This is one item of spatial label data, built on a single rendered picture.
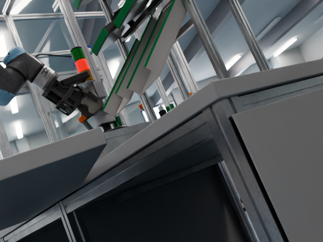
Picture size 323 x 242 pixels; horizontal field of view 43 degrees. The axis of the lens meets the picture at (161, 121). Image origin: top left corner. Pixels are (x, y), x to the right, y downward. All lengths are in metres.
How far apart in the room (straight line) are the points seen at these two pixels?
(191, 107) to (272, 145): 0.15
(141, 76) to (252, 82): 0.45
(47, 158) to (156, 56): 0.46
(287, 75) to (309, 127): 0.10
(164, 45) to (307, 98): 0.38
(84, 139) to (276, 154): 0.30
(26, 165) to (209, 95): 0.29
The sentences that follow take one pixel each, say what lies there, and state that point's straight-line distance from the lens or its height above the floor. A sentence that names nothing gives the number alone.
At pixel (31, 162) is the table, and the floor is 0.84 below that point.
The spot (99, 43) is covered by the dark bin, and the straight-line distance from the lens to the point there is 1.21.
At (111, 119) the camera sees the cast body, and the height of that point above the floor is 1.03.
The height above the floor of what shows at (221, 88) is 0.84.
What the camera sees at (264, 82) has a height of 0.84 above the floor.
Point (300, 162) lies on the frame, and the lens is 0.72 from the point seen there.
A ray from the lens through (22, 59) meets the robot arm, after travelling 1.36.
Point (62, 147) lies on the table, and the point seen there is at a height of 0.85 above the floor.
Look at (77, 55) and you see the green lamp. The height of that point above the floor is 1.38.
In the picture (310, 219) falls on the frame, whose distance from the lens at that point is 0.70.
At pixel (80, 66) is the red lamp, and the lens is 1.69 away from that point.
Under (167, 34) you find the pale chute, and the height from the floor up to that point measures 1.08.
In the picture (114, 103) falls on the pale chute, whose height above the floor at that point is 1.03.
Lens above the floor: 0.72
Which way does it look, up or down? 10 degrees up
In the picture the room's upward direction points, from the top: 23 degrees counter-clockwise
